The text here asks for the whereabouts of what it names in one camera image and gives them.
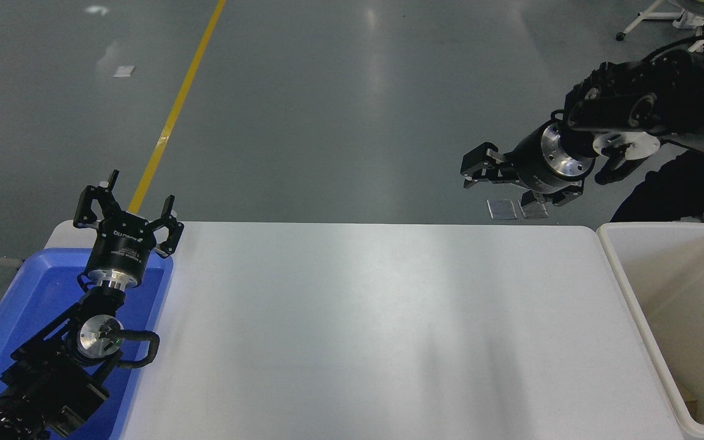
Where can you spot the blue plastic tray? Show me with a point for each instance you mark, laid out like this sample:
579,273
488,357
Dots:
34,293

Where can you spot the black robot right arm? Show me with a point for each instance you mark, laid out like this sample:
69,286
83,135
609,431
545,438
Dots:
663,91

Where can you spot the large pale plastic bin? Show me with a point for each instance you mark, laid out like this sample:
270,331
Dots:
694,293

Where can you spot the white wheeled chair base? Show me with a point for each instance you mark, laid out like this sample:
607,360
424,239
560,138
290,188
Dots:
639,18

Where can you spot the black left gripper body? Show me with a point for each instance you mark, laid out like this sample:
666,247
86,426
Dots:
121,247

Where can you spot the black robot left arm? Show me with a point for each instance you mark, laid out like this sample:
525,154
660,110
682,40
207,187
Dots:
46,373

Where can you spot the grey metal floor plate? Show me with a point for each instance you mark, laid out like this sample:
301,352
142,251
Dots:
502,209
538,212

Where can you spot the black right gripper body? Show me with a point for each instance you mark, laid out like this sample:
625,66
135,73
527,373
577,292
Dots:
532,165

